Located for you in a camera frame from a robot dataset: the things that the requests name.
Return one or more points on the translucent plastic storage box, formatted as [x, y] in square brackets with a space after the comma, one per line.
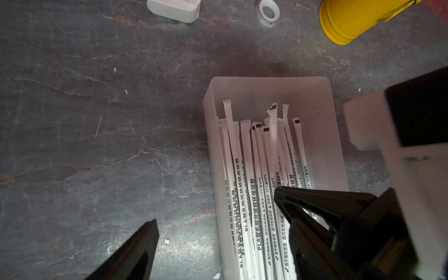
[308, 98]

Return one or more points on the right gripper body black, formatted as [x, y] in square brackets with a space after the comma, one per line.
[376, 246]

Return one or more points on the white plastic clip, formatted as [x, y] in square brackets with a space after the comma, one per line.
[186, 11]

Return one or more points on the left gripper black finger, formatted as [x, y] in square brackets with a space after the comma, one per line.
[134, 259]

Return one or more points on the yellow metal cup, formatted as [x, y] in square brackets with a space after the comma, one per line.
[344, 20]

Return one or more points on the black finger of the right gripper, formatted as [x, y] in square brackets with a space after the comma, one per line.
[321, 211]

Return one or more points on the paper straw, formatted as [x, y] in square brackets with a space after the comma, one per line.
[272, 182]
[285, 161]
[273, 135]
[268, 250]
[291, 148]
[232, 200]
[245, 126]
[299, 135]
[250, 267]

